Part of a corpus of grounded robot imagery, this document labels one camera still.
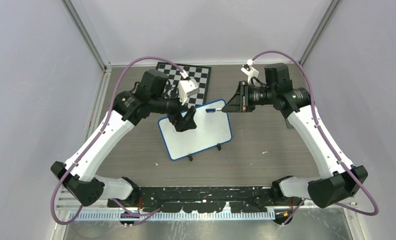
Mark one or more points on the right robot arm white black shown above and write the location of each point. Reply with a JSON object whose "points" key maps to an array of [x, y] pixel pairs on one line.
{"points": [[337, 172]]}

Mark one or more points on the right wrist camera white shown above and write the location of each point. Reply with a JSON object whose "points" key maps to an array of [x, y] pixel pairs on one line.
{"points": [[250, 71]]}

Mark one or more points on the blue white marker pen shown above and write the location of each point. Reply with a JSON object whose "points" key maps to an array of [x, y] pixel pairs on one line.
{"points": [[217, 110]]}

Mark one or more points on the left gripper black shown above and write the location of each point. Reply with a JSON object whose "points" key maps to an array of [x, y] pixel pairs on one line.
{"points": [[186, 122]]}

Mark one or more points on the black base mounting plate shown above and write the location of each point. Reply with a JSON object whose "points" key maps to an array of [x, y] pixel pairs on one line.
{"points": [[240, 199]]}

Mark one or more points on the slotted cable duct strip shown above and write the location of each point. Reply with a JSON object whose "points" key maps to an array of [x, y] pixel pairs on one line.
{"points": [[225, 215]]}

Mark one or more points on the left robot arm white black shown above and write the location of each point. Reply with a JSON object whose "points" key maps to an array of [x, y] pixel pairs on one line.
{"points": [[78, 173]]}

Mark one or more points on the black white checkerboard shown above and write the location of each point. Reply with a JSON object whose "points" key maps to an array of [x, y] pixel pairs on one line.
{"points": [[201, 74]]}

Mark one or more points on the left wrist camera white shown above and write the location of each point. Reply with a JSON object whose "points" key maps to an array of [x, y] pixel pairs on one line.
{"points": [[186, 89]]}

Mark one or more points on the aluminium front frame rail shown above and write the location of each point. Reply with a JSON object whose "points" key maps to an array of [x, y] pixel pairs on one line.
{"points": [[66, 201]]}

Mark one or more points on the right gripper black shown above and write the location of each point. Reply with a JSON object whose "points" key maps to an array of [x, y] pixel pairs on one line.
{"points": [[240, 102]]}

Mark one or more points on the blue marker cap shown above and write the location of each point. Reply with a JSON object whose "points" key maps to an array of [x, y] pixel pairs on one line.
{"points": [[210, 110]]}

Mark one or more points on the whiteboard with blue frame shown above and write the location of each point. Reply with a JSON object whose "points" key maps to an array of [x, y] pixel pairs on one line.
{"points": [[213, 129]]}

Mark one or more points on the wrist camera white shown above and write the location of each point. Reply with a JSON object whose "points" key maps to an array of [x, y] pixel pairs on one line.
{"points": [[250, 71], [186, 89]]}

